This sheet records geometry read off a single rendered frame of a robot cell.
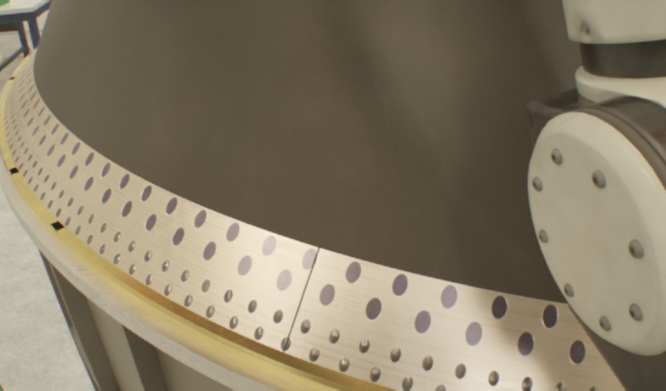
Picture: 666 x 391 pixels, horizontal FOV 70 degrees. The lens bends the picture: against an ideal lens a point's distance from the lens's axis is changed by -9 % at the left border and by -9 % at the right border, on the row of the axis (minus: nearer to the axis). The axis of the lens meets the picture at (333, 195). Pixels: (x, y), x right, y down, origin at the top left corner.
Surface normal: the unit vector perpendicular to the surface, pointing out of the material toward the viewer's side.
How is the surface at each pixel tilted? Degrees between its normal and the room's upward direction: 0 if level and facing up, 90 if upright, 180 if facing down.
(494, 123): 62
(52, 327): 0
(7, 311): 0
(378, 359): 43
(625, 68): 98
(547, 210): 105
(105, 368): 90
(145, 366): 90
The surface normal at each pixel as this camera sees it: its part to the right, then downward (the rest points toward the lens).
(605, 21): -0.85, 0.40
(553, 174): -0.95, 0.32
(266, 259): -0.30, -0.29
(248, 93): -0.44, 0.00
